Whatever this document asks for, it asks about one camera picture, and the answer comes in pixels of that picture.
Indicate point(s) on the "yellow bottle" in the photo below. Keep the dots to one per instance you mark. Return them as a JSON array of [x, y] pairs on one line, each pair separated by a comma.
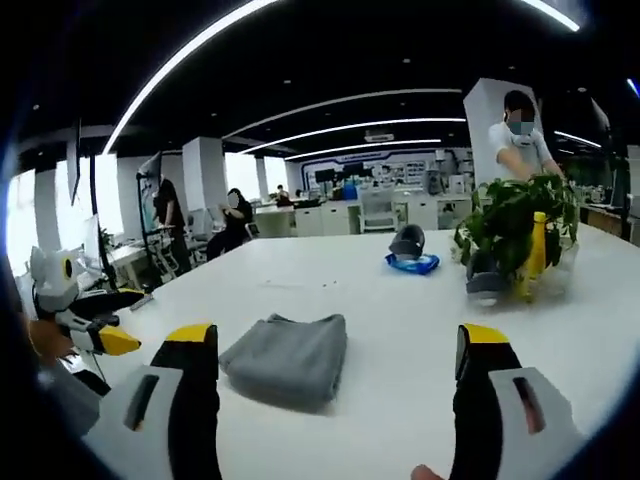
[[536, 255]]

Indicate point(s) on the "glass vase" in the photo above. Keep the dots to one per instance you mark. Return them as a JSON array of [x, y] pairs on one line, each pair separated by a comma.
[[565, 270]]

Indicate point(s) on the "blue storage bin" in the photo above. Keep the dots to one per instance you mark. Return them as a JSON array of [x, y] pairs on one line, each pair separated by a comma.
[[349, 191]]

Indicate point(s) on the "person's left hand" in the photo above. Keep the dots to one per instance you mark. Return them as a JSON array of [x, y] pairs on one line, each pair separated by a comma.
[[47, 340]]

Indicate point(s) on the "ceiling air conditioner unit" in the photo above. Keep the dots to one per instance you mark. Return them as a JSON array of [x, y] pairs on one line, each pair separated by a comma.
[[380, 136]]

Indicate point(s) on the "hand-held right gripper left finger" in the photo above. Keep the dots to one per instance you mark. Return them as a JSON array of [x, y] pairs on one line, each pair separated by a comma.
[[192, 400]]

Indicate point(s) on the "white mesh office chair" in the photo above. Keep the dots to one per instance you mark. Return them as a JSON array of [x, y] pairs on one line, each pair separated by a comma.
[[379, 212]]

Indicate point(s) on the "blue wipes packet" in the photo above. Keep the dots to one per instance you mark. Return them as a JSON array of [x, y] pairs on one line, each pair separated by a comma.
[[412, 263]]

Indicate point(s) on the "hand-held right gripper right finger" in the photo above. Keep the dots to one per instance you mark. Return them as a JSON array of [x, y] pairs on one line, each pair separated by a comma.
[[480, 400]]

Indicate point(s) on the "grey towel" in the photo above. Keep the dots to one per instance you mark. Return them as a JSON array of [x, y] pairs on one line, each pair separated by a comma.
[[290, 360]]

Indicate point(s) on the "green potted plant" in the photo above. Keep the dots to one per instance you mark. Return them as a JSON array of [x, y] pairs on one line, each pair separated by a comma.
[[510, 220]]

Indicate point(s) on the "person's right hand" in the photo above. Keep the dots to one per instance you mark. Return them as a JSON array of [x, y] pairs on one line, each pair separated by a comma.
[[427, 472]]

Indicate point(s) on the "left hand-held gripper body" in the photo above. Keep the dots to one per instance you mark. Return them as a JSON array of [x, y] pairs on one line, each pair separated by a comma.
[[57, 280]]

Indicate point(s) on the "grey office chair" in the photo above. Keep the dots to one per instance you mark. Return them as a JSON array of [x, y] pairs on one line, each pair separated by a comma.
[[251, 231]]

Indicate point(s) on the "white table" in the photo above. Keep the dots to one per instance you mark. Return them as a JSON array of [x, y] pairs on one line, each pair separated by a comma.
[[400, 325]]

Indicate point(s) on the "grey padded object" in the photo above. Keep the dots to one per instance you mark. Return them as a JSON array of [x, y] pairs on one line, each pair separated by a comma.
[[485, 280], [407, 240]]

